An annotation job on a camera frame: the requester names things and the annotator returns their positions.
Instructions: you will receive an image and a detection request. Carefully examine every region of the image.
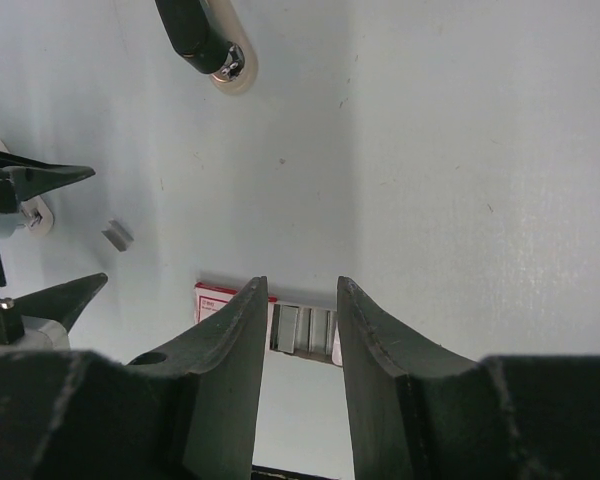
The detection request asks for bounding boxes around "red white staple box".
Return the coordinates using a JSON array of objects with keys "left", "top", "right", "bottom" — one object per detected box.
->
[{"left": 194, "top": 281, "right": 342, "bottom": 367}]

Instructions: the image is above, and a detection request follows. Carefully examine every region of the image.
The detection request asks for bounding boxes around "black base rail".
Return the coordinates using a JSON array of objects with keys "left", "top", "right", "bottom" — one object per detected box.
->
[{"left": 250, "top": 465, "right": 343, "bottom": 480}]

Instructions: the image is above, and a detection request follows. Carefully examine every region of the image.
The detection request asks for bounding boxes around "grey staple strip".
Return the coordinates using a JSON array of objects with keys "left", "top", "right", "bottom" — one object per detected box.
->
[{"left": 101, "top": 220, "right": 134, "bottom": 252}]

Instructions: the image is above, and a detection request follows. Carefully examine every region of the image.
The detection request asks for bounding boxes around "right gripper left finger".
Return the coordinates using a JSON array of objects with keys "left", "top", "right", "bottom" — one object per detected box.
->
[{"left": 0, "top": 277, "right": 269, "bottom": 479}]

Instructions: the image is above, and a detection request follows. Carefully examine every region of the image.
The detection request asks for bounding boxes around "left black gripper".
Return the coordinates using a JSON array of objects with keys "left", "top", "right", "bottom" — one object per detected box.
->
[{"left": 0, "top": 151, "right": 108, "bottom": 350}]

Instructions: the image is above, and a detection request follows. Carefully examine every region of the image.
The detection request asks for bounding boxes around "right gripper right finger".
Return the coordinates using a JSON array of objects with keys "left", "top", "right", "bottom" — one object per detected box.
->
[{"left": 337, "top": 277, "right": 600, "bottom": 479}]

